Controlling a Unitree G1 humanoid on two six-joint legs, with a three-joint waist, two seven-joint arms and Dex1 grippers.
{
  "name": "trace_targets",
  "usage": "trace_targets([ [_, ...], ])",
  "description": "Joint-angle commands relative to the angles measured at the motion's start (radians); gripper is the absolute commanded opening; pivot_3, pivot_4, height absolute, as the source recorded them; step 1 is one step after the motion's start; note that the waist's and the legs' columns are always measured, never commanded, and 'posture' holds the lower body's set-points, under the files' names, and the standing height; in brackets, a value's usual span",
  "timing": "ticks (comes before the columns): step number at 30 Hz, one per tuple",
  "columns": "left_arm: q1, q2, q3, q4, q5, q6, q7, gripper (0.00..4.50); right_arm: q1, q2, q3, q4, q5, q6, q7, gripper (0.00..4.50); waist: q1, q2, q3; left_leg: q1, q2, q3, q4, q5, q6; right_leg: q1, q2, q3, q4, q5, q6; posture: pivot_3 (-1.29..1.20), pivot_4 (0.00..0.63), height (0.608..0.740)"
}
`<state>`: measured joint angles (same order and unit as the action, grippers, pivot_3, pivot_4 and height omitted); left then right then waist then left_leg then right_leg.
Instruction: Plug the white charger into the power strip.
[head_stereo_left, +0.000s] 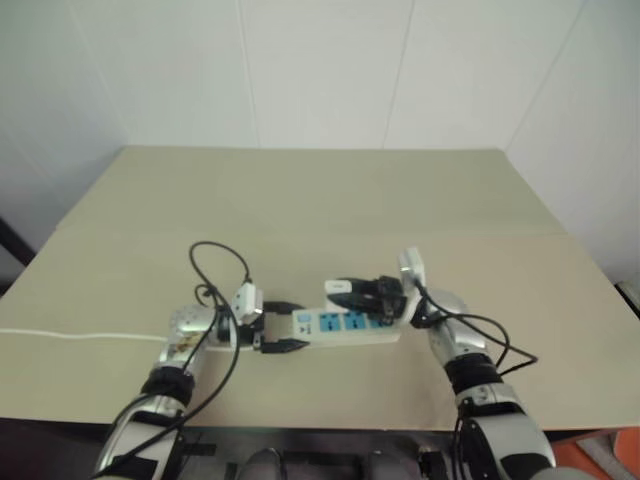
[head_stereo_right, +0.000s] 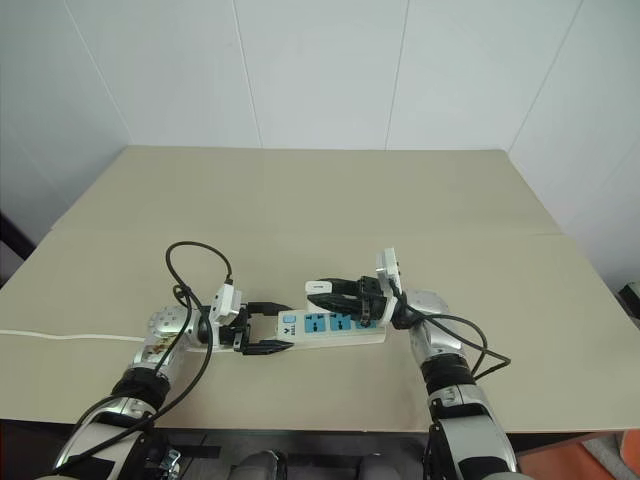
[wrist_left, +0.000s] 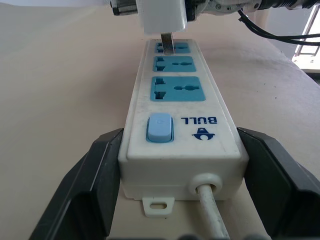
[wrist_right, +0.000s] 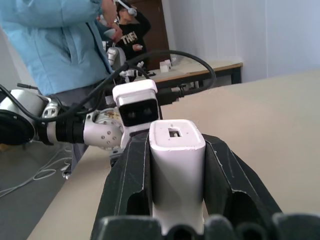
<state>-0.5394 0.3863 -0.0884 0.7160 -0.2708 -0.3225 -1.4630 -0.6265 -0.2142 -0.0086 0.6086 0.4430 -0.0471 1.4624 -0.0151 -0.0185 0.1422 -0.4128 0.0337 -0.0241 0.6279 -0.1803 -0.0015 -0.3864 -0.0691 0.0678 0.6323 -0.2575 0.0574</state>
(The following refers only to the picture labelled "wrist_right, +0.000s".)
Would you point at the wooden table with black frame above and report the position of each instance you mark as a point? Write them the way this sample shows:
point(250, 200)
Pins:
point(200, 68)

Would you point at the white box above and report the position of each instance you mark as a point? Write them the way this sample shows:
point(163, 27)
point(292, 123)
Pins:
point(173, 61)
point(165, 67)

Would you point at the bare hand of jacket person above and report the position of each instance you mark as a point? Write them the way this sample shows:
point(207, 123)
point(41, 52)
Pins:
point(110, 11)

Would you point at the person in black sweater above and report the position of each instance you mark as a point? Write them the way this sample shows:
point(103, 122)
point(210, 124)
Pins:
point(132, 37)

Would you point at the white handheld controller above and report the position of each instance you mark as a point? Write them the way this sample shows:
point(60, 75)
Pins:
point(109, 33)

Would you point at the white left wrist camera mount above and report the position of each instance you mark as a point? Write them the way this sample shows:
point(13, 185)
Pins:
point(136, 98)

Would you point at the white charger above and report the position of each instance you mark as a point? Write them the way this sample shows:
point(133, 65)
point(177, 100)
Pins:
point(176, 170)

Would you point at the silver background robot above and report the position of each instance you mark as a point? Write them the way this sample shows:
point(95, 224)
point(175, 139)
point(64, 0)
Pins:
point(115, 56)

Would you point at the white VR headset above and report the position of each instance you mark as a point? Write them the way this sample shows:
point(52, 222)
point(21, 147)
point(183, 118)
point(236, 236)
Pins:
point(128, 8)

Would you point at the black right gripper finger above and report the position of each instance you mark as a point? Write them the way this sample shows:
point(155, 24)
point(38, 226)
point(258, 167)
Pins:
point(232, 180)

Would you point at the person in light blue jacket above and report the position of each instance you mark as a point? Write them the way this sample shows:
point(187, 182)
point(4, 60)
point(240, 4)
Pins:
point(52, 42)

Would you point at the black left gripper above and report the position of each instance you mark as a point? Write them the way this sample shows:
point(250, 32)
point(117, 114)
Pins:
point(140, 136)

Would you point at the brown door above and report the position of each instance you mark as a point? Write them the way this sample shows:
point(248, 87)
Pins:
point(157, 32)

